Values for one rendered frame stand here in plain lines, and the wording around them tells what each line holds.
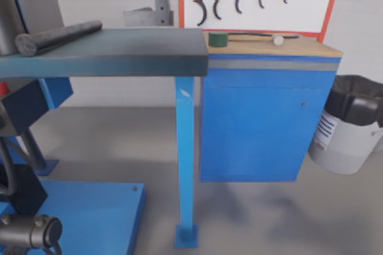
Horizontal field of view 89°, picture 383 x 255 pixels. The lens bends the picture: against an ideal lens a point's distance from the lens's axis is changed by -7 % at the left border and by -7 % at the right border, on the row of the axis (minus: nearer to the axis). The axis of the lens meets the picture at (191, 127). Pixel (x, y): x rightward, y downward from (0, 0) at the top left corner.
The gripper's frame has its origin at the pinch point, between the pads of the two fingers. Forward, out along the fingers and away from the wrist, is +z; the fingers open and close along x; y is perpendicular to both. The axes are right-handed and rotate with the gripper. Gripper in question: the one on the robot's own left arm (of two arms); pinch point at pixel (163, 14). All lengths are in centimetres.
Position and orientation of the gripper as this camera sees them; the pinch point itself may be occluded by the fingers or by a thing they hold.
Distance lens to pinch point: 47.9
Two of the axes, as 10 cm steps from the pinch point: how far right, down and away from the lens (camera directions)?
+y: -10.0, -0.1, 0.1
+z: 0.0, 8.4, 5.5
